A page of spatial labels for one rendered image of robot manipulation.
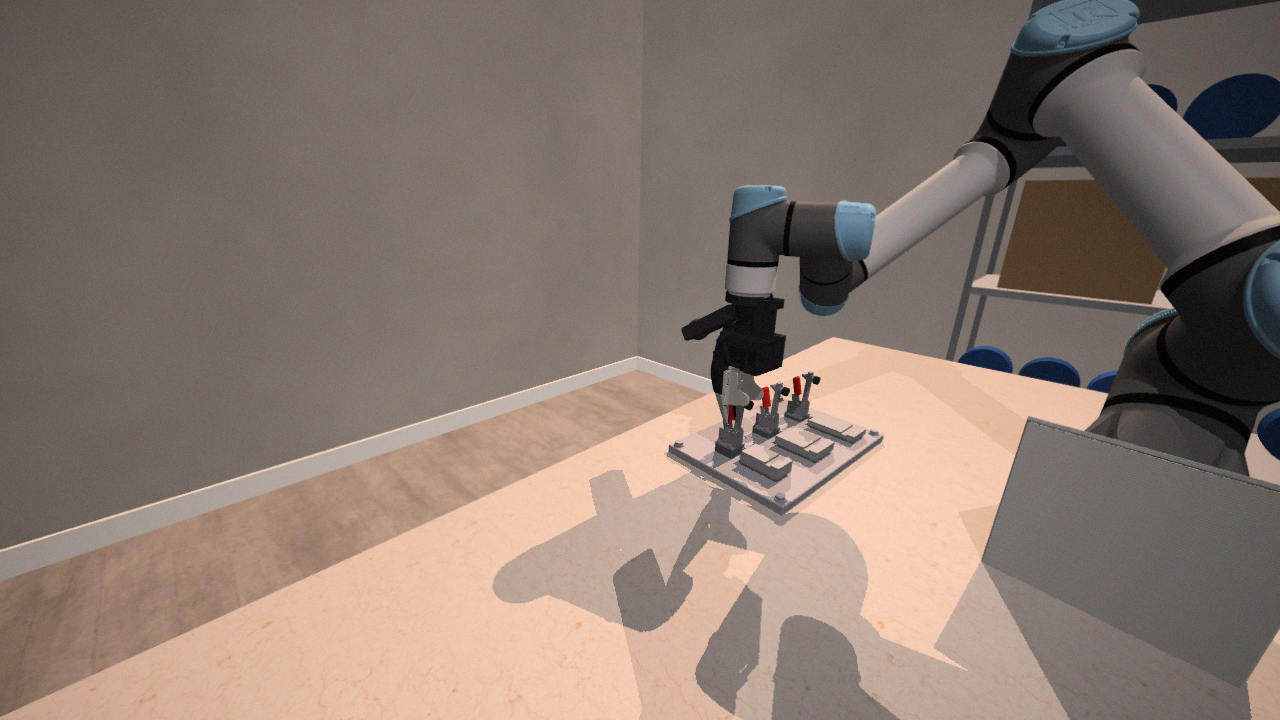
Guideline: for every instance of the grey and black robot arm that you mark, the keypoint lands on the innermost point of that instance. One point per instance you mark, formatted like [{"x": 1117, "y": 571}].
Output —
[{"x": 1192, "y": 388}]

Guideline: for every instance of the toggle clamp with red handle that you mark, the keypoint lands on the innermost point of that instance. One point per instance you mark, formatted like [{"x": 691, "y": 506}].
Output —
[
  {"x": 726, "y": 443},
  {"x": 764, "y": 423}
]

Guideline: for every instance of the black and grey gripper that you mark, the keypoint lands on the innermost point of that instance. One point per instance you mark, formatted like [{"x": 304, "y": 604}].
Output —
[{"x": 749, "y": 346}]

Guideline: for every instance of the grey toggle clamp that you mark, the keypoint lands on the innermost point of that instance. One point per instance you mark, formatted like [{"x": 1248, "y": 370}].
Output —
[{"x": 795, "y": 410}]

